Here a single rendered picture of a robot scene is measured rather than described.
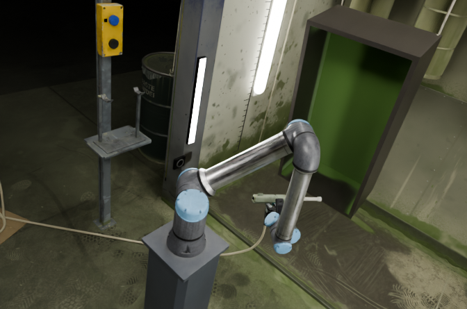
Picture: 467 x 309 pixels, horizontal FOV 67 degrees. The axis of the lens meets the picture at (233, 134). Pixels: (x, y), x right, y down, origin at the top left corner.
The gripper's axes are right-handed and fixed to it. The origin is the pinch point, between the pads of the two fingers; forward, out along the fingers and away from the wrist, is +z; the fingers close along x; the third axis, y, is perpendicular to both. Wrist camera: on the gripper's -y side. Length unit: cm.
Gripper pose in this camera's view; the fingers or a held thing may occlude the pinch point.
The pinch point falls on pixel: (269, 201)
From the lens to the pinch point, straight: 232.7
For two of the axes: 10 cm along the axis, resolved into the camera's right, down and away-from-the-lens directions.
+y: -1.5, 9.5, 2.8
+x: 9.5, 0.6, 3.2
